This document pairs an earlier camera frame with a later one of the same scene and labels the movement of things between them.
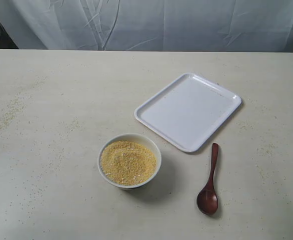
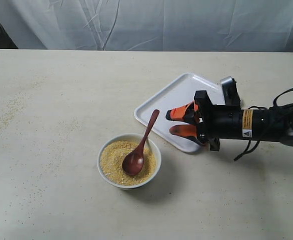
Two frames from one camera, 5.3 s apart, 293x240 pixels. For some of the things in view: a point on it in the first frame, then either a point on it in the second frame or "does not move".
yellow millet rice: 127,163 does not move
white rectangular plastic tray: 190,111 does not move
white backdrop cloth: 177,25 does not move
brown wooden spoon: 207,200 -> 133,163
